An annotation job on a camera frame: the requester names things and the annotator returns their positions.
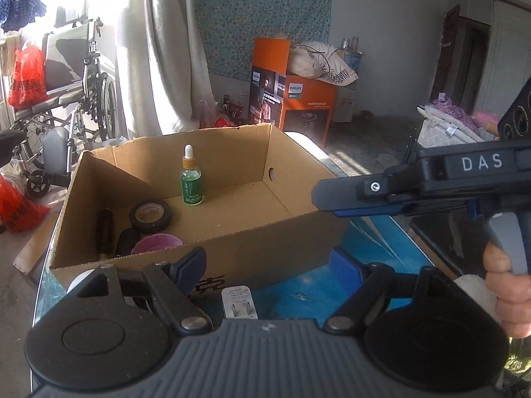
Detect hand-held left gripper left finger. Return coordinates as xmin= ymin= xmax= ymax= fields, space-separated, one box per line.
xmin=66 ymin=246 xmax=214 ymax=338

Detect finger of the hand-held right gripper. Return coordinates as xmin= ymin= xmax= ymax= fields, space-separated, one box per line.
xmin=332 ymin=206 xmax=419 ymax=219
xmin=312 ymin=160 xmax=419 ymax=213

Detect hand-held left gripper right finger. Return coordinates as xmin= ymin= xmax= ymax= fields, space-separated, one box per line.
xmin=324 ymin=246 xmax=459 ymax=334

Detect cardboard box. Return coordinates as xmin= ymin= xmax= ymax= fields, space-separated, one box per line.
xmin=47 ymin=123 xmax=352 ymax=295

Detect white charger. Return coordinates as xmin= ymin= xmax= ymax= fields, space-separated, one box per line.
xmin=221 ymin=285 xmax=259 ymax=321

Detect black tape roll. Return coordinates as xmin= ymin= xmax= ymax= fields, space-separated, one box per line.
xmin=128 ymin=200 xmax=172 ymax=230

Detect black round object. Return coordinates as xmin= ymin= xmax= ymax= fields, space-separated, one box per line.
xmin=116 ymin=228 xmax=142 ymax=256

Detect green dropper bottle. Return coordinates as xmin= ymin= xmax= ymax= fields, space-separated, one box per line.
xmin=180 ymin=144 xmax=204 ymax=205

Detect person's right hand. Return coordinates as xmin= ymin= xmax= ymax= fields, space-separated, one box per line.
xmin=482 ymin=242 xmax=531 ymax=339

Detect black metal leg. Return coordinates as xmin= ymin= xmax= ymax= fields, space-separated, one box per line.
xmin=402 ymin=126 xmax=419 ymax=166

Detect purple cloth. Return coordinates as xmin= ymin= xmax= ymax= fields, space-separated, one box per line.
xmin=431 ymin=97 xmax=478 ymax=131

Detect pink cloth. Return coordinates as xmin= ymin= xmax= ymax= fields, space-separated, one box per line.
xmin=473 ymin=110 xmax=502 ymax=133

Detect white small cabinet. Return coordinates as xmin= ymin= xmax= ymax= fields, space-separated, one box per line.
xmin=332 ymin=85 xmax=358 ymax=123

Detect orange carton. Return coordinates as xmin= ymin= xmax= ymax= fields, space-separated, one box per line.
xmin=249 ymin=37 xmax=338 ymax=148

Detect black cylinder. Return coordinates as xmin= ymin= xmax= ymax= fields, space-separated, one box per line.
xmin=96 ymin=208 xmax=114 ymax=260

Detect checkered cloth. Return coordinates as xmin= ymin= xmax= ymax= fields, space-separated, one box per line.
xmin=317 ymin=64 xmax=359 ymax=87

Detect white round object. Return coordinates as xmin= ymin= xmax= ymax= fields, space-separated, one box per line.
xmin=66 ymin=269 xmax=98 ymax=295

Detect white textured object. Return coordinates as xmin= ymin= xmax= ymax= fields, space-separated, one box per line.
xmin=453 ymin=274 xmax=500 ymax=324

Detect dark brown door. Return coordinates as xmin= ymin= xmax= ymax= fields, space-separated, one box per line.
xmin=427 ymin=4 xmax=461 ymax=110

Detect white cloth bag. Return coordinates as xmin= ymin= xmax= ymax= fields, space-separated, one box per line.
xmin=288 ymin=40 xmax=353 ymax=79

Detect pink plastic bag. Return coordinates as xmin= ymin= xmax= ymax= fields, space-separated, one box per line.
xmin=193 ymin=99 xmax=220 ymax=129

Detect white wardrobe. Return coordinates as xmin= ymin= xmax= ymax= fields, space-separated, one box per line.
xmin=492 ymin=0 xmax=531 ymax=112

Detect wooden board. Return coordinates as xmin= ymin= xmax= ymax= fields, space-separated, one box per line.
xmin=12 ymin=211 xmax=63 ymax=274

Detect red plastic bag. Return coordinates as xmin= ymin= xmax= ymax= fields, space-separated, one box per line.
xmin=7 ymin=40 xmax=48 ymax=108
xmin=0 ymin=174 xmax=50 ymax=233

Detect beige curtain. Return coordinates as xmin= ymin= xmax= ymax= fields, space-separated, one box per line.
xmin=116 ymin=0 xmax=212 ymax=137

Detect black padded seat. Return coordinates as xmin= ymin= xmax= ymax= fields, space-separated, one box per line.
xmin=0 ymin=129 xmax=28 ymax=160

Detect wheelchair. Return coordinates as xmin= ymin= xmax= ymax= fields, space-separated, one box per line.
xmin=8 ymin=17 xmax=121 ymax=200

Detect beige towel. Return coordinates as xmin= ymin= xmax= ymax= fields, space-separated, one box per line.
xmin=0 ymin=35 xmax=21 ymax=75

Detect blue checkered hanging clothes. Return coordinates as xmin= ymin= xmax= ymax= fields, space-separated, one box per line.
xmin=0 ymin=0 xmax=48 ymax=33

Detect floral wall cloth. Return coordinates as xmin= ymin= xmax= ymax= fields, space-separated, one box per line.
xmin=195 ymin=0 xmax=335 ymax=81

